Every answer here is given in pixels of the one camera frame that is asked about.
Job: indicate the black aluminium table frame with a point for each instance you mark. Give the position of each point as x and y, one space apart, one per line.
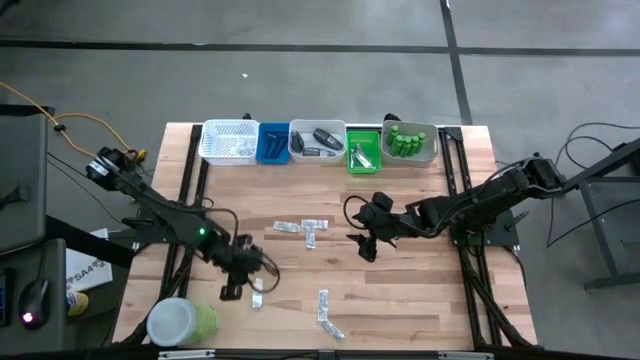
194 135

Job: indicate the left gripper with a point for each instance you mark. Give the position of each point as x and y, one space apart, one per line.
242 262

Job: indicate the grey metal stand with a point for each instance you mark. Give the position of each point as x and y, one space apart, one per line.
607 165

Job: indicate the white bandage wrapper bold print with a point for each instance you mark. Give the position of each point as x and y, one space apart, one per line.
332 330

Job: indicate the white printed carton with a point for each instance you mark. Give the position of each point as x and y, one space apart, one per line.
87 267

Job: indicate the small white printed packet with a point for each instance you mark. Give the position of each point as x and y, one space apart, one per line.
317 224

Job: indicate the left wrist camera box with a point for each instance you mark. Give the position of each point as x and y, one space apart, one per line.
244 240

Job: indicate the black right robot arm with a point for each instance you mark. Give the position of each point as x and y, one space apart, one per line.
480 200

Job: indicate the green bottle PERT label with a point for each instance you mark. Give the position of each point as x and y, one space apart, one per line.
398 145

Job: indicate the black metal corner bracket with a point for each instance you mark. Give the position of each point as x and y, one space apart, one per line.
452 134

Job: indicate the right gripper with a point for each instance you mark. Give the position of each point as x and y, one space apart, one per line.
387 225

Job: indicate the green canister white lid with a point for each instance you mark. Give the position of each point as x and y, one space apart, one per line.
172 322

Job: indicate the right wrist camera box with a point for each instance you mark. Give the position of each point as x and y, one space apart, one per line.
382 201

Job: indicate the printed wipe packet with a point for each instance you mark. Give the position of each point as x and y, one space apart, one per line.
323 304

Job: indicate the silver edge bracket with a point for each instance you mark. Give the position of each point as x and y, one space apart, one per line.
186 354
465 356

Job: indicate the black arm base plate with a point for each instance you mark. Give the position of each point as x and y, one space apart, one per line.
505 235
132 223

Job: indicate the black device blue lights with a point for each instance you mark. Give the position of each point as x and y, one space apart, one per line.
5 297

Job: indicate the clear plastic item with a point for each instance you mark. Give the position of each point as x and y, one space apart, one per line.
240 146

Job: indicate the white lattice basket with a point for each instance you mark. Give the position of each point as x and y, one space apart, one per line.
222 137

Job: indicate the dark side table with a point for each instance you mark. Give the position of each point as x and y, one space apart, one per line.
20 175

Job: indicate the beige plastic bin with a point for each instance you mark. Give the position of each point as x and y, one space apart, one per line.
310 127
430 150

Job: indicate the dark grey desk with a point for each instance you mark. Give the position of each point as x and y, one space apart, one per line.
50 280

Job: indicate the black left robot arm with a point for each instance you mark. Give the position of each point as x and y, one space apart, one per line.
165 215

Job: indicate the yellow white small object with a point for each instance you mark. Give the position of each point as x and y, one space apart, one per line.
77 303

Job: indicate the white wrapper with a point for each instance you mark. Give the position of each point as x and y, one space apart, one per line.
257 296
310 241

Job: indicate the green plastic basket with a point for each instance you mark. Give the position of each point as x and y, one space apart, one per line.
372 167

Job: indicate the black computer mouse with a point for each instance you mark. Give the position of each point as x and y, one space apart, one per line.
34 302

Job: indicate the dark blue disposable razor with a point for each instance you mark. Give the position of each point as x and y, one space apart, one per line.
282 144

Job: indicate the dark small squeeze tube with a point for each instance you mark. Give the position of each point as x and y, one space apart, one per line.
318 152

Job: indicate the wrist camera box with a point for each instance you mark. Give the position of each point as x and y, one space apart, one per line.
382 201
244 240

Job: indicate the blue plastic basket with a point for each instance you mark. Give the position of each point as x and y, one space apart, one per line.
264 155

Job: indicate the green plastic travel bottle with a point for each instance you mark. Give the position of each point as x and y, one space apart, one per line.
392 135
414 145
421 141
406 146

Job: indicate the silver metal nail clipper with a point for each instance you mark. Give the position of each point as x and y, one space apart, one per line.
361 158

